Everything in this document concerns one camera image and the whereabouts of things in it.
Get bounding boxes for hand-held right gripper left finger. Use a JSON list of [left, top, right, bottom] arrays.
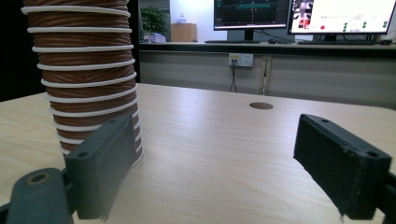
[[64, 114, 137, 222]]

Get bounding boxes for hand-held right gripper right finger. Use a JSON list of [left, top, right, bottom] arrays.
[[292, 113, 393, 221]]

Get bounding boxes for stack of brown paper cups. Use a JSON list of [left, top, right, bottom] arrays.
[[21, 0, 145, 167]]

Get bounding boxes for round brown table grommet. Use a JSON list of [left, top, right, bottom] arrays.
[[248, 102, 275, 110]]

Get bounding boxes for metal desk leg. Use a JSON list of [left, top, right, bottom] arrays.
[[260, 55, 269, 96]]

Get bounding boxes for black keyboard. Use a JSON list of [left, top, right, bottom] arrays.
[[205, 39, 261, 45], [298, 40, 377, 47]]

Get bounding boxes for dark background desk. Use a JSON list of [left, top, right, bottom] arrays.
[[138, 41, 396, 59]]

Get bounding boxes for white screen monitor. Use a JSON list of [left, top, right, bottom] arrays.
[[288, 0, 396, 43]]

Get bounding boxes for green potted plant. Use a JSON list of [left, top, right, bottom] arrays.
[[139, 6, 171, 43]]

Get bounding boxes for cardboard box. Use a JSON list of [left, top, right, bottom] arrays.
[[170, 22, 198, 43]]

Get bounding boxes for dark screen monitor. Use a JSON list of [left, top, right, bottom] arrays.
[[213, 0, 292, 43]]

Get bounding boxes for black socket cable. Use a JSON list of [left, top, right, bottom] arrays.
[[229, 60, 238, 93]]

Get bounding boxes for white wall socket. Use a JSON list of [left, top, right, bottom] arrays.
[[228, 52, 255, 68]]

